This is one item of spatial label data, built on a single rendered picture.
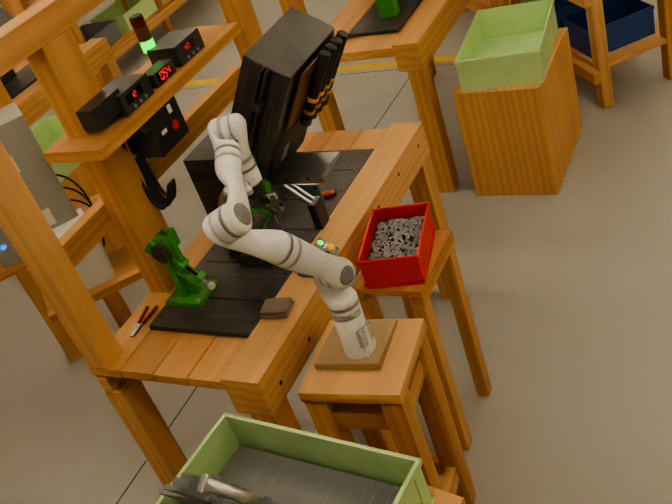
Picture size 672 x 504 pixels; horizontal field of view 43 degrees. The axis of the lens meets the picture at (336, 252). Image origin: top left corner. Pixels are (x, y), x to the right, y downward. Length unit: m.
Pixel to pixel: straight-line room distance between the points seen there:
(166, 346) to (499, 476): 1.29
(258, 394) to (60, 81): 1.13
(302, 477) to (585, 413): 1.42
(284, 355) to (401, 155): 1.09
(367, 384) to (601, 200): 2.28
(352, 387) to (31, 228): 1.06
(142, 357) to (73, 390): 1.64
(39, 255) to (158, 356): 0.51
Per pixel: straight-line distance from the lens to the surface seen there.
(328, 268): 2.33
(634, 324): 3.76
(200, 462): 2.39
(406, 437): 2.58
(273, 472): 2.38
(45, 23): 2.81
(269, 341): 2.70
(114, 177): 2.95
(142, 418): 3.12
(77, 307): 2.84
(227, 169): 2.19
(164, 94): 2.98
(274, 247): 2.21
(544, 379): 3.58
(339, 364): 2.56
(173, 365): 2.83
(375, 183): 3.27
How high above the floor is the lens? 2.53
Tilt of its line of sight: 33 degrees down
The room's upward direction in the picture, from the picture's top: 20 degrees counter-clockwise
